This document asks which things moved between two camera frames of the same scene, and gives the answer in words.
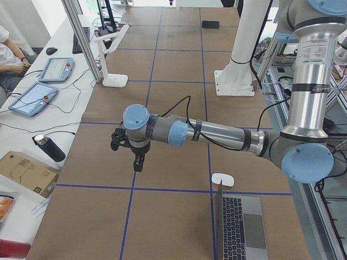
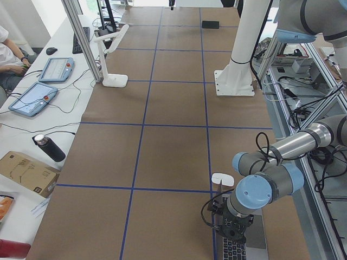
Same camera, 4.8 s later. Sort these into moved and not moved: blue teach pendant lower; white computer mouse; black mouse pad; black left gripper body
Moved: black left gripper body
Not moved: black mouse pad; blue teach pendant lower; white computer mouse
